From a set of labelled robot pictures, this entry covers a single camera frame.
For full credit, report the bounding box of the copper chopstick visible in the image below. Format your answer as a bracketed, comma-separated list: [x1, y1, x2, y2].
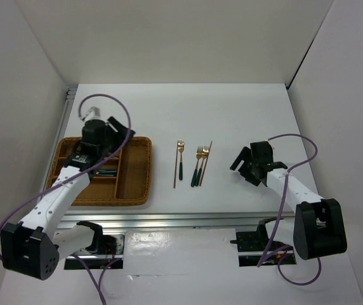
[173, 148, 178, 189]
[199, 141, 213, 187]

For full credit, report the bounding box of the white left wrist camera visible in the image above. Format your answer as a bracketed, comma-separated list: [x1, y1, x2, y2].
[83, 107, 101, 121]

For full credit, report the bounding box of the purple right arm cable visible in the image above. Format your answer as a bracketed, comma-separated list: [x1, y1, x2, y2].
[256, 133, 322, 287]

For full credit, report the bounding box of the copper chopstick right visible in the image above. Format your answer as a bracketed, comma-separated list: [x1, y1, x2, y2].
[199, 141, 213, 187]

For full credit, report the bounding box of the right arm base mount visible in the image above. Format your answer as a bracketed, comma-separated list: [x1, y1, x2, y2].
[230, 217, 296, 267]

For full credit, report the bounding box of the brown wicker divided tray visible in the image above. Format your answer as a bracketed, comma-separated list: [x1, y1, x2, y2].
[46, 136, 153, 207]

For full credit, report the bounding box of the gold fork green handle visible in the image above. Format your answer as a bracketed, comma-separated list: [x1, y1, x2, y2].
[195, 146, 209, 186]
[178, 140, 185, 180]
[190, 146, 203, 187]

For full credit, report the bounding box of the copper chopstick left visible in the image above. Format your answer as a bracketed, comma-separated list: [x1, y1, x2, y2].
[173, 148, 178, 189]

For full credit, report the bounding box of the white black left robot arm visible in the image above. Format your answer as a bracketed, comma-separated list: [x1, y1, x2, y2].
[0, 117, 135, 280]

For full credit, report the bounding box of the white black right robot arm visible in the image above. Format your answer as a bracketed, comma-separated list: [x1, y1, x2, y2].
[230, 141, 347, 261]

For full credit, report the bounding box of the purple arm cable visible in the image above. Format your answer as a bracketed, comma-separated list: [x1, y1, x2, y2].
[0, 94, 136, 305]
[256, 133, 322, 287]

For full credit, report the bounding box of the aluminium frame rail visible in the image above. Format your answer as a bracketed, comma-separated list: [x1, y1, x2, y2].
[59, 84, 305, 229]

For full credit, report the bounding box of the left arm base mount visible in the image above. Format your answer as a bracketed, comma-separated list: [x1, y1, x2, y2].
[64, 221, 125, 270]

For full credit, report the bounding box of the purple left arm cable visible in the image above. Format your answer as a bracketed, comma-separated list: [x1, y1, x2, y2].
[0, 94, 136, 305]

